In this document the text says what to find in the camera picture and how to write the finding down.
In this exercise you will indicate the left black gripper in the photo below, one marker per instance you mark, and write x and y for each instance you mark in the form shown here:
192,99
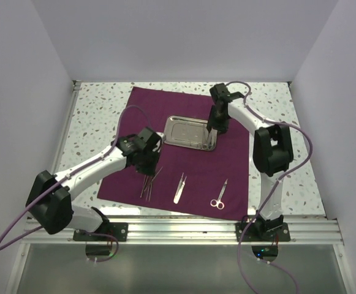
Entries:
149,170

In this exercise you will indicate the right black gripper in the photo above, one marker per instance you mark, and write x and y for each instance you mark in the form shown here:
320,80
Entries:
212,124

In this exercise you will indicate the steel surgical forceps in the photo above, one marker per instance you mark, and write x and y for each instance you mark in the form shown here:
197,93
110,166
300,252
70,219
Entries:
145,182

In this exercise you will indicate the steel scalpel handle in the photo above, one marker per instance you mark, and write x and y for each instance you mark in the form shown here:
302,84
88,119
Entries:
175,199
182,187

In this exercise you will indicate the purple surgical cloth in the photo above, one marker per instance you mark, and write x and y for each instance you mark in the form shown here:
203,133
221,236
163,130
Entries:
206,171

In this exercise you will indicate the steel surgical scissors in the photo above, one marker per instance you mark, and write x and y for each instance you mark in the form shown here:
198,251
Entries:
217,202

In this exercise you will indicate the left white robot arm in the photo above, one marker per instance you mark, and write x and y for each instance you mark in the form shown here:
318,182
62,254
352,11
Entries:
51,198

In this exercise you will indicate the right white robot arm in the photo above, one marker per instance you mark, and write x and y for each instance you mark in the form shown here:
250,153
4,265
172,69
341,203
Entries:
272,151

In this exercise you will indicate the steel instrument tray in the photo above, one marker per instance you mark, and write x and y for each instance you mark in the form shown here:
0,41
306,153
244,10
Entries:
184,132

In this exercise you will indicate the aluminium left side rail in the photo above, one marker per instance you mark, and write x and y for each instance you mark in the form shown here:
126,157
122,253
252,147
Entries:
65,127

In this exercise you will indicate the aluminium rail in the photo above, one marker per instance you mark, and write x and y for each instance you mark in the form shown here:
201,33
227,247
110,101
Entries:
194,230
65,127

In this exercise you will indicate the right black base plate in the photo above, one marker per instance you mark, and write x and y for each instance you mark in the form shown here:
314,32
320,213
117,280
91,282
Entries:
251,232

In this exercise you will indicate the aluminium front rail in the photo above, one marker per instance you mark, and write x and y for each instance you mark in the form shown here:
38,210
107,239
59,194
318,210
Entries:
194,230

